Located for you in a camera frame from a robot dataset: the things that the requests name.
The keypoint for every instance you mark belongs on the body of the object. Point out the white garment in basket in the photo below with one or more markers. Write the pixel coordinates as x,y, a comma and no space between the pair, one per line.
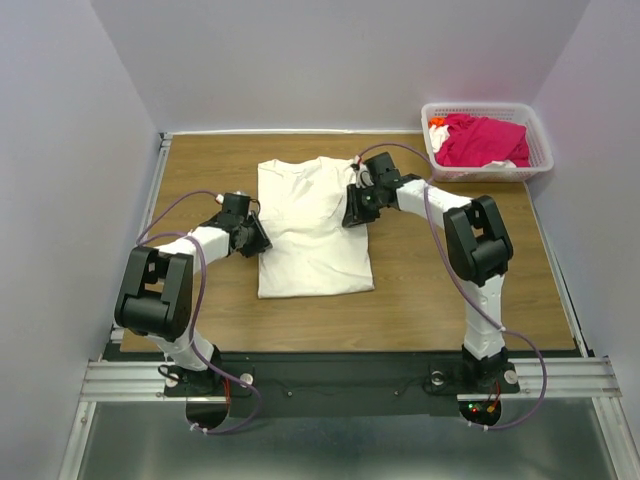
438,135

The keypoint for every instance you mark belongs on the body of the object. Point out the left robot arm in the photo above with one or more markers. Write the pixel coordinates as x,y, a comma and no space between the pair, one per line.
164,280

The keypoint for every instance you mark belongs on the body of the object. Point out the white t shirt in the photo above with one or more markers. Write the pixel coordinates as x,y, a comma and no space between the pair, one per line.
302,206

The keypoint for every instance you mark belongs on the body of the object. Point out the orange garment in basket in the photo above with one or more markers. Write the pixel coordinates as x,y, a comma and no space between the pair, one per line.
436,121

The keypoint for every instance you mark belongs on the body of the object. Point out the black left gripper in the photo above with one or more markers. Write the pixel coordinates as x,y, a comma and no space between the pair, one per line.
261,242

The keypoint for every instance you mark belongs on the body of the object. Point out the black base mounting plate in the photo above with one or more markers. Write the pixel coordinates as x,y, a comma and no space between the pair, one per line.
279,385

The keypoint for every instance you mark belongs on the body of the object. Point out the aluminium table rail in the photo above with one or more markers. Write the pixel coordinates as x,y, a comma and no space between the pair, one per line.
112,350
561,285

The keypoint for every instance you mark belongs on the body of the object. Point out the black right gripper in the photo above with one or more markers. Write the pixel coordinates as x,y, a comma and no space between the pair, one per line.
354,213

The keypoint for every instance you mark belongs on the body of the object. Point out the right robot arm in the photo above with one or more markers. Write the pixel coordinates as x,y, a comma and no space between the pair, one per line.
476,251

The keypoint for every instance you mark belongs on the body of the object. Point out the magenta t shirt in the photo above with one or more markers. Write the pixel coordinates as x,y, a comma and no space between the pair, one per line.
477,142

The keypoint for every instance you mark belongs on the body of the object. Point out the aluminium right table rail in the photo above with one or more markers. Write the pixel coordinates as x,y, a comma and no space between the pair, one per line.
561,285

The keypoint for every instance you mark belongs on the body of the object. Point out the white plastic laundry basket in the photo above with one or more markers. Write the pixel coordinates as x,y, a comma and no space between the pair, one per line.
541,158

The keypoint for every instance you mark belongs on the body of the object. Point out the aluminium left table rail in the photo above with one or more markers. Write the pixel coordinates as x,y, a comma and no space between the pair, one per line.
112,350

